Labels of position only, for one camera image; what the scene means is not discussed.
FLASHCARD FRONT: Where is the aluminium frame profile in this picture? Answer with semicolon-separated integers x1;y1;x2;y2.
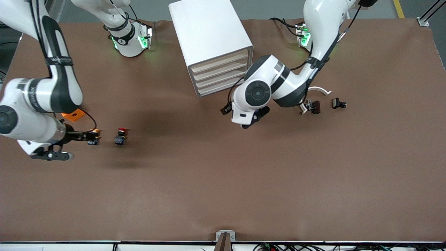
417;0;446;27

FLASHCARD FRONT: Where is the black arm base cable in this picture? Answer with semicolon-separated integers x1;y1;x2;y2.
269;17;300;37

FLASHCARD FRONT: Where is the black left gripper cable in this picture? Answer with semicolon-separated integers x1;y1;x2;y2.
228;77;244;106

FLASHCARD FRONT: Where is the yellow push button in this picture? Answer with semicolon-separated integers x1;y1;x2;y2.
87;128;102;146

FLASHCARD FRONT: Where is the white curved plastic bracket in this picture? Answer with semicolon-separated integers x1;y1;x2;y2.
300;86;332;115

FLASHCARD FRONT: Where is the orange and black box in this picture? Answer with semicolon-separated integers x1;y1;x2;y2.
61;109;86;122

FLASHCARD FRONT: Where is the grey metal edge bracket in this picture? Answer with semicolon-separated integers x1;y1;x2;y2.
216;230;236;251

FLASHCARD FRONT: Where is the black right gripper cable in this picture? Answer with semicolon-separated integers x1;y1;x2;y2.
81;110;98;132

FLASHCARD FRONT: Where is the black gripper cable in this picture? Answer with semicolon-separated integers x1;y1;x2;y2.
228;77;244;106
81;110;98;132

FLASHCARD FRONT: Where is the red emergency stop button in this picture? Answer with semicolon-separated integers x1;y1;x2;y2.
114;128;129;146

